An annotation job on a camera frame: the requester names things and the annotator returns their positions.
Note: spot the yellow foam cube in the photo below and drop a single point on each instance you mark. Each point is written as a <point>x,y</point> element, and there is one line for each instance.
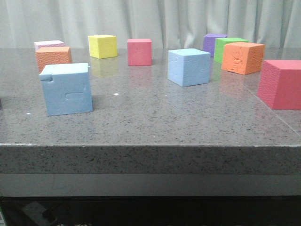
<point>102,46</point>

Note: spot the green foam cube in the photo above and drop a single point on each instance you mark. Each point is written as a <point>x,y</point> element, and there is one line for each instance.
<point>220,44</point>

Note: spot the blue dented foam cube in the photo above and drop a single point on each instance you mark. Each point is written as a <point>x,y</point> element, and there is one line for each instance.
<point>66,88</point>

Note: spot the pink foam cube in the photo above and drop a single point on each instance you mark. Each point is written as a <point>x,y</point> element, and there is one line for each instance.
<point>48,43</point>

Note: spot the red foam cube back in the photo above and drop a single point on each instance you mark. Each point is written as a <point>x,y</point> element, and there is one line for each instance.
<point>139,52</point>

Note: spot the large red foam cube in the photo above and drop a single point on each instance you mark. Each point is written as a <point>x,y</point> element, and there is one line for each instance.
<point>280,84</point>

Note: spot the light blue foam cube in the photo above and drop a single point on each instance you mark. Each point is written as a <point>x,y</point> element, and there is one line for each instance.
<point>188,67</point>

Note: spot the orange foam cube right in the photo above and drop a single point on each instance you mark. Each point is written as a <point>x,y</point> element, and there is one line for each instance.
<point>243,57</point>

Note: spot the orange foam cube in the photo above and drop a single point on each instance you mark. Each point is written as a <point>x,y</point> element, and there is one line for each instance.
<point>52,55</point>
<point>243,57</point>

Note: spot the orange foam cube left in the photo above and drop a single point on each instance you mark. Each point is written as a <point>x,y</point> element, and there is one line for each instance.
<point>52,55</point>

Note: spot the purple foam cube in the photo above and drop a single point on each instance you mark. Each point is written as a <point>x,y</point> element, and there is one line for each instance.
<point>209,42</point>

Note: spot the grey curtain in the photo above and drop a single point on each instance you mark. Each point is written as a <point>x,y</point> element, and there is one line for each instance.
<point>168,23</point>

